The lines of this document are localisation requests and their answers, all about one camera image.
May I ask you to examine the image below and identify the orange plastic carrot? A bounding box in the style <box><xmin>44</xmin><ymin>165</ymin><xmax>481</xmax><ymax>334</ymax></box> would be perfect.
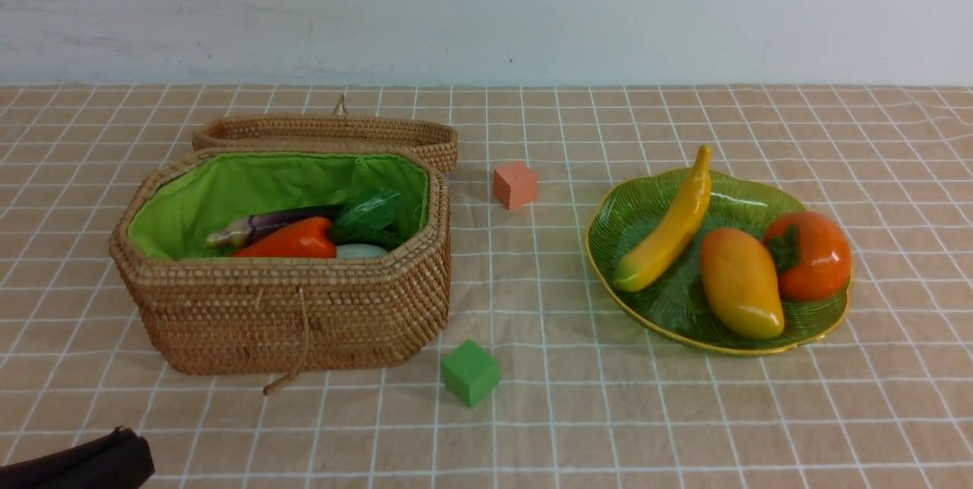
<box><xmin>228</xmin><ymin>188</ymin><xmax>402</xmax><ymax>258</ymax></box>

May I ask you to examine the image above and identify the white plastic radish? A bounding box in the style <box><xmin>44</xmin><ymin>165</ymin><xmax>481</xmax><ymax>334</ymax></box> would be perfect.
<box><xmin>336</xmin><ymin>243</ymin><xmax>388</xmax><ymax>258</ymax></box>

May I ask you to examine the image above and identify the woven wicker basket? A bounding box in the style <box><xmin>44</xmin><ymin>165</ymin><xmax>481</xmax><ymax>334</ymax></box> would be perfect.
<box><xmin>109</xmin><ymin>147</ymin><xmax>452</xmax><ymax>393</ymax></box>

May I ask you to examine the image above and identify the orange plastic persimmon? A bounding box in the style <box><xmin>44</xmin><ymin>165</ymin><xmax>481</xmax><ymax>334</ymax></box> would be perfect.
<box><xmin>763</xmin><ymin>211</ymin><xmax>852</xmax><ymax>303</ymax></box>

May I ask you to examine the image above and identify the purple plastic eggplant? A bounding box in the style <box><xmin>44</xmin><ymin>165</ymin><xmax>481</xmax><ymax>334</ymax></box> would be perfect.
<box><xmin>205</xmin><ymin>205</ymin><xmax>344</xmax><ymax>249</ymax></box>

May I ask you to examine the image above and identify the green glass leaf plate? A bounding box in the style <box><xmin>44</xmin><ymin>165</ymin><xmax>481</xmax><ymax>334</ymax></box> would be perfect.
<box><xmin>585</xmin><ymin>169</ymin><xmax>855</xmax><ymax>357</ymax></box>

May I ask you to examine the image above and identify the green foam cube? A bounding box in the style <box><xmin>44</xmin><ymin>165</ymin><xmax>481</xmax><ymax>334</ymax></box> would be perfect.
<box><xmin>440</xmin><ymin>339</ymin><xmax>500</xmax><ymax>408</ymax></box>

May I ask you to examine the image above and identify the salmon pink foam cube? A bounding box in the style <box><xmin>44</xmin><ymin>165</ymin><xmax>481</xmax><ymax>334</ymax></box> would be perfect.
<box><xmin>493</xmin><ymin>160</ymin><xmax>539</xmax><ymax>211</ymax></box>

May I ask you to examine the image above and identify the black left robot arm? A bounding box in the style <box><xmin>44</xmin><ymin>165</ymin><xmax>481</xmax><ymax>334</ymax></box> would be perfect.
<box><xmin>1</xmin><ymin>427</ymin><xmax>156</xmax><ymax>488</ymax></box>

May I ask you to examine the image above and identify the checkered beige tablecloth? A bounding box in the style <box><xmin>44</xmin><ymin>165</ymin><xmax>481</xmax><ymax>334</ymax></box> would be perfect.
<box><xmin>1</xmin><ymin>84</ymin><xmax>972</xmax><ymax>488</ymax></box>

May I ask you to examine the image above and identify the yellow orange plastic mango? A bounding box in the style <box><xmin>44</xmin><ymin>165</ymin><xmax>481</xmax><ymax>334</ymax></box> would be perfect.
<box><xmin>701</xmin><ymin>227</ymin><xmax>784</xmax><ymax>340</ymax></box>

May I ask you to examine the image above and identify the yellow plastic banana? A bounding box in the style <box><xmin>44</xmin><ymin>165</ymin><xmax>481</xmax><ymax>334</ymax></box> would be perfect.
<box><xmin>613</xmin><ymin>145</ymin><xmax>712</xmax><ymax>292</ymax></box>

